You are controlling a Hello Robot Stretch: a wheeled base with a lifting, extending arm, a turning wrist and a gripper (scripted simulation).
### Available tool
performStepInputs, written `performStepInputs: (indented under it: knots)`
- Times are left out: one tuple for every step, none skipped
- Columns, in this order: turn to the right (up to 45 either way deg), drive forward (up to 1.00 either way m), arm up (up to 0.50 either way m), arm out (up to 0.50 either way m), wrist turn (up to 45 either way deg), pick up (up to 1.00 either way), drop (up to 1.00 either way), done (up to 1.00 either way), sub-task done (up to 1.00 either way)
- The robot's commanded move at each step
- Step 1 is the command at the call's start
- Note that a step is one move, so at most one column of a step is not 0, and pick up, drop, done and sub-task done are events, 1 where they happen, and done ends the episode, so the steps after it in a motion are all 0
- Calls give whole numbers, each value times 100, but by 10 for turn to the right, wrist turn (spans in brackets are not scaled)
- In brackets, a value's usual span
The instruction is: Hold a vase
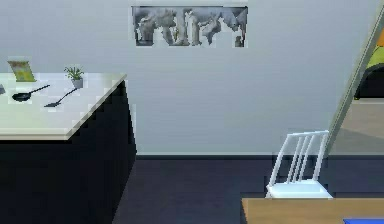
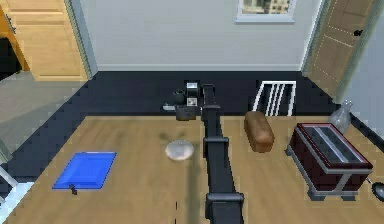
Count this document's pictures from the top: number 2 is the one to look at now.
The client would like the clear glass vase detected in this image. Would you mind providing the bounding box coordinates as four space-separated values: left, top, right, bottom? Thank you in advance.
327 99 354 135

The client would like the light wooden door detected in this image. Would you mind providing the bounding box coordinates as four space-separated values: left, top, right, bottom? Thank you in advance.
0 0 90 82

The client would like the brown bread loaf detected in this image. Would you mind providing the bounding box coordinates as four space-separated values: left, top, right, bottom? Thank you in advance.
243 110 276 154

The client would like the white framed window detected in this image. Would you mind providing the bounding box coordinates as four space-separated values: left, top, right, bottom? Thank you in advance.
234 0 298 25

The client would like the black round ladle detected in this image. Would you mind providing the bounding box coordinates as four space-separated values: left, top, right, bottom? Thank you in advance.
366 178 384 203

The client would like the dark red toaster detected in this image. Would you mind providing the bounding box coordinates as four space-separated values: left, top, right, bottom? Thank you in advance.
285 122 374 202

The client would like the brown wooden door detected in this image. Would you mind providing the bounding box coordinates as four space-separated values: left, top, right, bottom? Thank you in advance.
301 0 384 101

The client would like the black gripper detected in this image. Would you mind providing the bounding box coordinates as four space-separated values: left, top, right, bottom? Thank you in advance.
162 88 198 122

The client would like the blue flat tray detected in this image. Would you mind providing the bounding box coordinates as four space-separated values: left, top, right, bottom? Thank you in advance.
51 151 118 191

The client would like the white round plate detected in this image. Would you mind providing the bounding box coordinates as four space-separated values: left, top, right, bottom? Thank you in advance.
164 138 195 162

